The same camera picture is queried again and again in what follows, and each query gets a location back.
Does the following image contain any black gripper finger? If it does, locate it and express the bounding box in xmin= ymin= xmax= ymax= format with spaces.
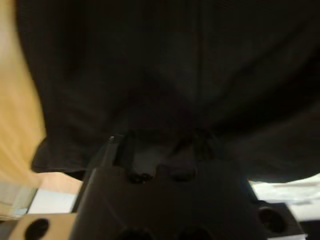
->
xmin=186 ymin=128 xmax=220 ymax=167
xmin=96 ymin=134 xmax=126 ymax=175

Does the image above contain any black t-shirt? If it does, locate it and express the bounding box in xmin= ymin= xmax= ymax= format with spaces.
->
xmin=14 ymin=0 xmax=320 ymax=185

